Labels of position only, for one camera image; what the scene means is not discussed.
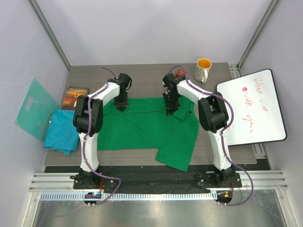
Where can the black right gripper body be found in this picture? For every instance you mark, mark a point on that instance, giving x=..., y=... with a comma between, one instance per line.
x=171, y=100

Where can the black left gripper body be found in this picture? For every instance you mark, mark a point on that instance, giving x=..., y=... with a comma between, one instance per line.
x=121, y=100

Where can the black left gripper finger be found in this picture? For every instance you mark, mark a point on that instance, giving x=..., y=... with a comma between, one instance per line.
x=119, y=109
x=125, y=108

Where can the red cube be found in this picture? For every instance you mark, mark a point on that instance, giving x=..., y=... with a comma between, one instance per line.
x=180, y=73

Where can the green t shirt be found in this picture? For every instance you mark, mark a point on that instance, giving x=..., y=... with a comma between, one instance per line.
x=145, y=124

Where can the brown book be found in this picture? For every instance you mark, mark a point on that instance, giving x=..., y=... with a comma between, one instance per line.
x=72, y=95

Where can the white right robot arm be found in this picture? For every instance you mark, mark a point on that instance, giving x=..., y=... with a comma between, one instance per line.
x=212, y=114

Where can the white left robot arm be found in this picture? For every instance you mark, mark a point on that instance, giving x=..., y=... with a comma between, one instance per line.
x=88, y=116

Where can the white mug orange inside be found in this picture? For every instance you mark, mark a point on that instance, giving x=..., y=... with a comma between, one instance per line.
x=202, y=69

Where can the blue t shirt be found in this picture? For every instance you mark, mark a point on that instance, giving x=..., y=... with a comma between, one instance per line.
x=62, y=135

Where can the white whiteboard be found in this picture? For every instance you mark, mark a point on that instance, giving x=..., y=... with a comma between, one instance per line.
x=256, y=115

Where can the teal plastic cutting board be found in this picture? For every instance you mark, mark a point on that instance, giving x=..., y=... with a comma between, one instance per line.
x=36, y=110

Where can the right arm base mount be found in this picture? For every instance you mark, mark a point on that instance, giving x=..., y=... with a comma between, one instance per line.
x=213, y=180

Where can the perforated cable tray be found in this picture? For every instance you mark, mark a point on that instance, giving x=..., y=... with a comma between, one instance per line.
x=94, y=196

